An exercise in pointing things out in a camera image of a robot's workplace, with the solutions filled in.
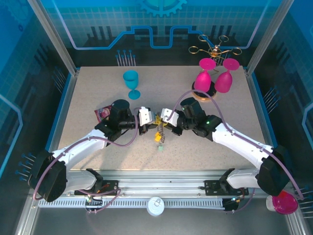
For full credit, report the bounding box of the purple snack packet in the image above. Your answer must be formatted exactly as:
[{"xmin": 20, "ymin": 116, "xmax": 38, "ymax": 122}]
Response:
[{"xmin": 94, "ymin": 104, "xmax": 113, "ymax": 124}]

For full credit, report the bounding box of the black keyring key bunch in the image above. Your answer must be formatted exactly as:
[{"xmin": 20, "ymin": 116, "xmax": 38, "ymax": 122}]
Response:
[{"xmin": 154, "ymin": 122, "xmax": 168, "ymax": 151}]

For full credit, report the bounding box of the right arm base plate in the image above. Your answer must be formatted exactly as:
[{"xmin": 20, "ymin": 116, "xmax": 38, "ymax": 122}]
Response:
[{"xmin": 204, "ymin": 180, "xmax": 249, "ymax": 196}]

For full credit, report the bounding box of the white tin can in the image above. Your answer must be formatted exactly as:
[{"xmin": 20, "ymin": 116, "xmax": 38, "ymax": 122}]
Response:
[{"xmin": 146, "ymin": 196, "xmax": 166, "ymax": 216}]

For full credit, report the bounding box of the white slotted cable duct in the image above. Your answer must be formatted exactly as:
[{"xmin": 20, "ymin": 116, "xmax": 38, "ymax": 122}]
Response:
[{"xmin": 38, "ymin": 198, "xmax": 227, "ymax": 209}]

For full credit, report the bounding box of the pink plastic goblet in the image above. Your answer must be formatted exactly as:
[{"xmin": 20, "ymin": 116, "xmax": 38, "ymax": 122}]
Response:
[
  {"xmin": 194, "ymin": 58, "xmax": 217, "ymax": 93},
  {"xmin": 214, "ymin": 58, "xmax": 240, "ymax": 94}
]

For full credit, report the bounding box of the teal plastic goblet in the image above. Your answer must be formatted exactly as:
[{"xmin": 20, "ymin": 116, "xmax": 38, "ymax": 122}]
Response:
[{"xmin": 122, "ymin": 70, "xmax": 141, "ymax": 101}]

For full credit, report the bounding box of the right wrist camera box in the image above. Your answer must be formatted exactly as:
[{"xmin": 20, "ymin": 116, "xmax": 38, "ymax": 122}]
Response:
[{"xmin": 160, "ymin": 107, "xmax": 181, "ymax": 127}]

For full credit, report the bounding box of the gold wire glass rack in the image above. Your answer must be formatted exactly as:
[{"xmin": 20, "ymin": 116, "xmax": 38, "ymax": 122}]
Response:
[{"xmin": 188, "ymin": 34, "xmax": 243, "ymax": 102}]

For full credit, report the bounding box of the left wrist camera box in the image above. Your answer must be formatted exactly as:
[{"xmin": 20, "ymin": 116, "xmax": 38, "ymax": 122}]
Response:
[{"xmin": 138, "ymin": 106, "xmax": 154, "ymax": 127}]

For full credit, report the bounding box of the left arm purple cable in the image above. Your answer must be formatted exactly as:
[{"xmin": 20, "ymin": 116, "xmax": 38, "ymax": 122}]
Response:
[{"xmin": 33, "ymin": 106, "xmax": 143, "ymax": 215}]

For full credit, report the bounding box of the aluminium side rail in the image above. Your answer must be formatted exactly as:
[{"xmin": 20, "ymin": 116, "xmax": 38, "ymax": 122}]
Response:
[
  {"xmin": 40, "ymin": 70, "xmax": 80, "ymax": 178},
  {"xmin": 244, "ymin": 70, "xmax": 289, "ymax": 178}
]

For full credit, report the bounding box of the aluminium mounting rail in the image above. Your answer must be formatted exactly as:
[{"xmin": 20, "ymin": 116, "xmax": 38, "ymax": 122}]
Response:
[{"xmin": 31, "ymin": 170, "xmax": 291, "ymax": 198}]

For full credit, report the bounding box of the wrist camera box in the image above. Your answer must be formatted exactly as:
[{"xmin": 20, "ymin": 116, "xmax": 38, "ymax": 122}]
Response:
[
  {"xmin": 160, "ymin": 107, "xmax": 181, "ymax": 127},
  {"xmin": 138, "ymin": 106, "xmax": 154, "ymax": 127}
]

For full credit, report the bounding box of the pink lidded white cup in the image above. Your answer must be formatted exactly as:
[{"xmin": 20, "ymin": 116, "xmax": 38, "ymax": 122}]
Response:
[{"xmin": 266, "ymin": 190, "xmax": 299, "ymax": 215}]

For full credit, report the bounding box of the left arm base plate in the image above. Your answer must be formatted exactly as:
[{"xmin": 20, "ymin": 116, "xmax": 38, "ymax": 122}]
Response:
[{"xmin": 74, "ymin": 180, "xmax": 120, "ymax": 196}]

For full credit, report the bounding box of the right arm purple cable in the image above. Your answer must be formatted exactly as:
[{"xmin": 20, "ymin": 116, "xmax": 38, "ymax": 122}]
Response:
[{"xmin": 171, "ymin": 89, "xmax": 304, "ymax": 213}]

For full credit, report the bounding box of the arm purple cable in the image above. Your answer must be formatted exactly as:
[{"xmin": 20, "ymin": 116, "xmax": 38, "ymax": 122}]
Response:
[
  {"xmin": 33, "ymin": 106, "xmax": 143, "ymax": 215},
  {"xmin": 171, "ymin": 89, "xmax": 304, "ymax": 213}
]

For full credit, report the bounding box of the aluminium frame post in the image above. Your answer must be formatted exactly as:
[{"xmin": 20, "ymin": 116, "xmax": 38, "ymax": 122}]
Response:
[
  {"xmin": 27, "ymin": 0, "xmax": 80, "ymax": 75},
  {"xmin": 246, "ymin": 0, "xmax": 295, "ymax": 75}
]

